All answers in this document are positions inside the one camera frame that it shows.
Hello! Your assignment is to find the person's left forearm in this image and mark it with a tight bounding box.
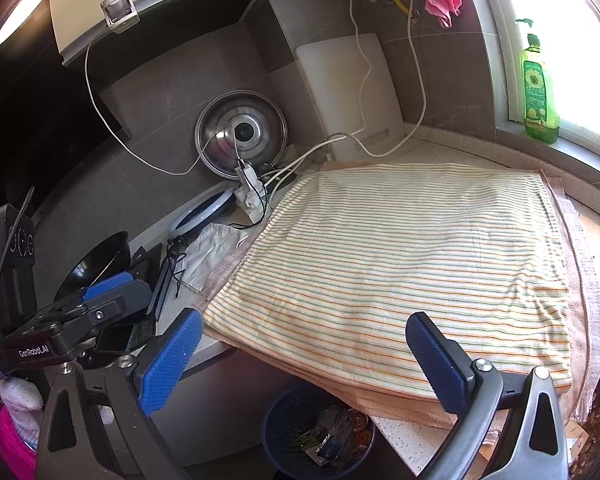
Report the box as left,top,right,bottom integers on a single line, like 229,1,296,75
0,405,38,480

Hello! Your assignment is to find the striped cloth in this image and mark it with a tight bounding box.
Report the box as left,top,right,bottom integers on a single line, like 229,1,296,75
202,162,573,393

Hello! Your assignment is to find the wooden board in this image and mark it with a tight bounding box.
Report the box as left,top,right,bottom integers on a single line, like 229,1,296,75
577,210,600,286

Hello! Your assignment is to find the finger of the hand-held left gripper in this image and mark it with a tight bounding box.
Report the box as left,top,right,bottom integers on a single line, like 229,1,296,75
81,271,133,304
87,280,152,328

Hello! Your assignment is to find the white window frame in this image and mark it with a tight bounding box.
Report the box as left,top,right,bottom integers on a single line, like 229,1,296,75
472,0,600,161

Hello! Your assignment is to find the green dish soap bottle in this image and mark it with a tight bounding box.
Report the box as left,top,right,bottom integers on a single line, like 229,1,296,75
514,18,561,145

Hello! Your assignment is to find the person's left hand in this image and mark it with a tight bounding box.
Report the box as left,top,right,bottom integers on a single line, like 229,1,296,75
0,376,45,443

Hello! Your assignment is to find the black wok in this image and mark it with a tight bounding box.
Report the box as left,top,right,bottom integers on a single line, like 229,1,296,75
55,231,132,303

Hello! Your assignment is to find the white cutting board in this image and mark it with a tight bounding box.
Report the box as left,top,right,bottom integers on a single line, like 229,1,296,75
294,32,406,162

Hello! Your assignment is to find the steel pot lid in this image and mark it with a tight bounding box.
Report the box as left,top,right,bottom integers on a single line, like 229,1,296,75
195,87,289,181

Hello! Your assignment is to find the white plastic bag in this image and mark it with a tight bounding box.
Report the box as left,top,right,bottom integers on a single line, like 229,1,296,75
177,223,253,291

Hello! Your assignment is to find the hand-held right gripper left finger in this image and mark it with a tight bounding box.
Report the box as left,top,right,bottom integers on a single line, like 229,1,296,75
36,307,204,480

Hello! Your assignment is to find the white power strip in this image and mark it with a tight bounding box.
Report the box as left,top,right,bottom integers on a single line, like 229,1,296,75
235,159,271,226

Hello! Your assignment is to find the dark blue trash bin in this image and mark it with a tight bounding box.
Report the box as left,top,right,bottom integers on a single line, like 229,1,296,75
261,382,377,480

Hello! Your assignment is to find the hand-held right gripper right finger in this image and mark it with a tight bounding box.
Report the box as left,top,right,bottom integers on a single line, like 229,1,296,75
405,311,568,480

